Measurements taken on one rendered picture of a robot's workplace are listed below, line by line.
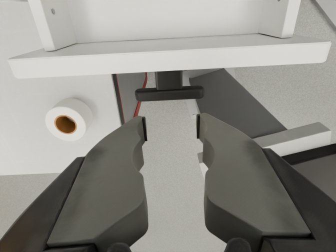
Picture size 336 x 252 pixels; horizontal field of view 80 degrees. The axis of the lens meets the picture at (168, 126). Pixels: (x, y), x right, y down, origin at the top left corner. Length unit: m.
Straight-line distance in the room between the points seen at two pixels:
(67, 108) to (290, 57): 0.32
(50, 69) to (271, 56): 0.20
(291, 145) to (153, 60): 0.39
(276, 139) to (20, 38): 0.52
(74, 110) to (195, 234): 1.85
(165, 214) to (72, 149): 1.45
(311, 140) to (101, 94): 0.44
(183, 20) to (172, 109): 0.98
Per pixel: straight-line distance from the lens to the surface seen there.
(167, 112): 1.23
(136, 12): 0.28
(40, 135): 0.49
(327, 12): 1.32
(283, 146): 0.50
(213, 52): 0.19
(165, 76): 0.21
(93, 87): 0.39
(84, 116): 0.39
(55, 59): 0.21
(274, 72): 1.30
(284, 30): 0.25
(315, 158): 0.51
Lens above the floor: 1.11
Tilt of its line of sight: 61 degrees down
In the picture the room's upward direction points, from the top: 179 degrees clockwise
